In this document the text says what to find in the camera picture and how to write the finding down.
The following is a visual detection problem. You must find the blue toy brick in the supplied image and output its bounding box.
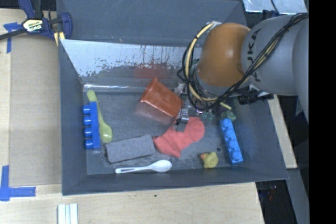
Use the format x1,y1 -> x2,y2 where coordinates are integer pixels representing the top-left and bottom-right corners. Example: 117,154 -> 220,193
219,118 -> 244,165
82,101 -> 101,151

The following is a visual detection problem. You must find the grey sponge block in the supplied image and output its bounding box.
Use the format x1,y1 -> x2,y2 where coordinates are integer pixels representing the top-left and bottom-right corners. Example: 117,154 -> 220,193
104,135 -> 156,164

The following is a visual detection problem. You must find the yellow-green plastic spoon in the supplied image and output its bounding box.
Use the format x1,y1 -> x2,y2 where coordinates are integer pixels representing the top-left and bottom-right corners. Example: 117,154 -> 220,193
87,89 -> 113,144

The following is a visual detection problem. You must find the grey metal bin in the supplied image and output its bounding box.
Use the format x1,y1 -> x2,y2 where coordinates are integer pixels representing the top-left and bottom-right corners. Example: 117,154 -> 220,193
55,0 -> 290,196

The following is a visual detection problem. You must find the yellow rubber duck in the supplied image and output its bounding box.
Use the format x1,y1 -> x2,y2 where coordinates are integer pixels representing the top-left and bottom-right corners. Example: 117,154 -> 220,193
200,151 -> 219,169

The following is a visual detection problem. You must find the brown flat board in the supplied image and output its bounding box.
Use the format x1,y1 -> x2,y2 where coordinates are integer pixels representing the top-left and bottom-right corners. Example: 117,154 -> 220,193
9,38 -> 64,187

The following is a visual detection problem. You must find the dark green small toy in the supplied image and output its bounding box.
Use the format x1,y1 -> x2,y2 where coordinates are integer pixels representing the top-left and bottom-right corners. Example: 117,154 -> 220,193
220,109 -> 237,122

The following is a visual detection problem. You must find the white plastic spoon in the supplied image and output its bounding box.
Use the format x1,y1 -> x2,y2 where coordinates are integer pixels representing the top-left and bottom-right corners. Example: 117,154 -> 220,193
114,159 -> 173,174

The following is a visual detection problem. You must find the orange-red plastic cup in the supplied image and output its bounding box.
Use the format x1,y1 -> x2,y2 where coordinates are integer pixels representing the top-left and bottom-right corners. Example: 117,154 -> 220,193
134,76 -> 184,127

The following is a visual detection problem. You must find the red cloth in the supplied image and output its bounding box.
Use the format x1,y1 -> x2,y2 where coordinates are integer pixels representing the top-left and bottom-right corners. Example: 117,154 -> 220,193
153,116 -> 206,158

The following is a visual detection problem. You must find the black cylinder on white bracket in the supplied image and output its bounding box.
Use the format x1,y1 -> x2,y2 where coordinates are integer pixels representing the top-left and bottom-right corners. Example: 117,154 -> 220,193
237,91 -> 274,106

